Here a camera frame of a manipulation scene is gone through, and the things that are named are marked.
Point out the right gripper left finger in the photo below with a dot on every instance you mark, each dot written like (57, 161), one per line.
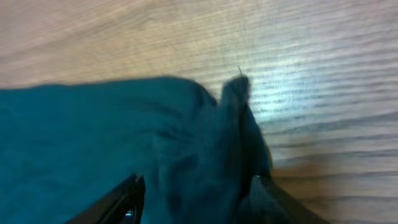
(122, 205)

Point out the dark navy t-shirt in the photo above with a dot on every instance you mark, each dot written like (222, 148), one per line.
(63, 147)

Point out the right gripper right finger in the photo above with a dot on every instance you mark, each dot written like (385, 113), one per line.
(267, 203)

